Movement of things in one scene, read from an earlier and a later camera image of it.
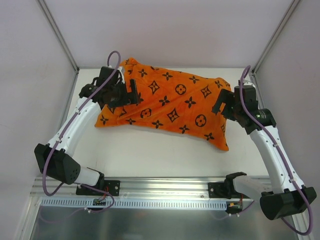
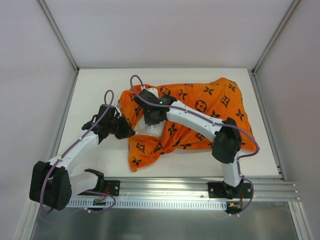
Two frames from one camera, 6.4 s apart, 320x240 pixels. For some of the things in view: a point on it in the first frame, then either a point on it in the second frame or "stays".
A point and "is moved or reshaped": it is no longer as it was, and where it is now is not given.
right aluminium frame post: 292,6 stays
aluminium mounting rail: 134,187 stays
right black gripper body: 227,104 → 153,117
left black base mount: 112,186 stays
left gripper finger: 131,98 → 124,132
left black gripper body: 130,94 → 120,127
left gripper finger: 133,86 → 125,125
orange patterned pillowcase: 170,101 is moved or reshaped
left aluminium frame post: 60,34 stays
